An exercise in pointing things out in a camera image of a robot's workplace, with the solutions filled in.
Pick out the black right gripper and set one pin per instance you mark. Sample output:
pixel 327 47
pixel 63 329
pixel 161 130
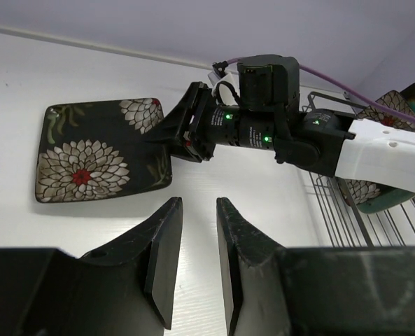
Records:
pixel 196 125

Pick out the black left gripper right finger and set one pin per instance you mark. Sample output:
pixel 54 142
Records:
pixel 252 291

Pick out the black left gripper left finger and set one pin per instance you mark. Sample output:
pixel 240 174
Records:
pixel 130 281

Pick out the black floral square plate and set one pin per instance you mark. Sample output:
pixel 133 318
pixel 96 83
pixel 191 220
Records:
pixel 96 151

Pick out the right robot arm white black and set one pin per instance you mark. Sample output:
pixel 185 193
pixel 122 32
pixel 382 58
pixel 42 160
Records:
pixel 266 116

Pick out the teal green square plate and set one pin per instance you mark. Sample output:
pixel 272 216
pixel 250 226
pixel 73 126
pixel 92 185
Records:
pixel 371 197

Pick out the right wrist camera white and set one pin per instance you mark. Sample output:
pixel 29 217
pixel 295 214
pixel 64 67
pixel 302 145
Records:
pixel 224 88

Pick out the grey wire dish rack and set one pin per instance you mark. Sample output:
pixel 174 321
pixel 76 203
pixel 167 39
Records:
pixel 342 224

